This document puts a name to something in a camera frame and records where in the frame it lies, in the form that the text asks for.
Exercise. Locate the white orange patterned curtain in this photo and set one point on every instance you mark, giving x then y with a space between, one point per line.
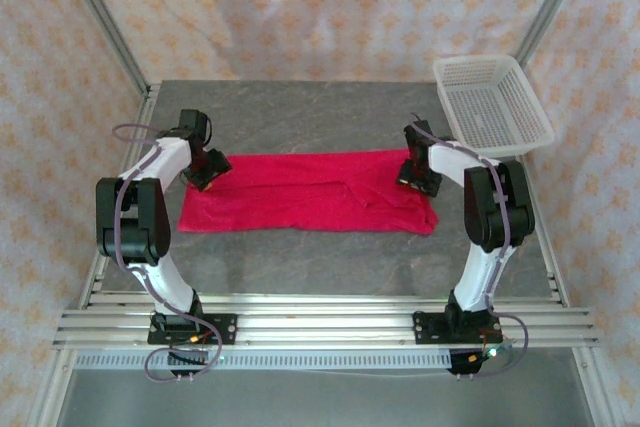
320 12

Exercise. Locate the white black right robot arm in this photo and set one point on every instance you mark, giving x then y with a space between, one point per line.
500 217

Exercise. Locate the small circuit board with LED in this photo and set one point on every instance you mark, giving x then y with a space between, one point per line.
495 351

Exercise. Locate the wide aluminium cross rail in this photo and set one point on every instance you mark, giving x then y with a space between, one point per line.
325 322

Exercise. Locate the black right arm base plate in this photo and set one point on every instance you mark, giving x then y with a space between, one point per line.
425 329

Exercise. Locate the aluminium frame leg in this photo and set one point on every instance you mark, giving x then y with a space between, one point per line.
50 392
597 387

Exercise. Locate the aluminium upright post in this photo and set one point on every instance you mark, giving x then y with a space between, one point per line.
550 2
107 27

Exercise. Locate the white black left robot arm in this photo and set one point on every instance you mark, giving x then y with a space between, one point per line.
135 227

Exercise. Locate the grey metal lower panel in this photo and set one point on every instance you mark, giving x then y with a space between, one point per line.
320 402

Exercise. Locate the red t-shirt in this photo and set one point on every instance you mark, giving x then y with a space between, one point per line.
300 197

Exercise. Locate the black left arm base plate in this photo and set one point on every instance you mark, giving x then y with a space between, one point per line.
222 329

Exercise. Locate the white plastic basket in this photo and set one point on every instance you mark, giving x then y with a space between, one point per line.
490 112

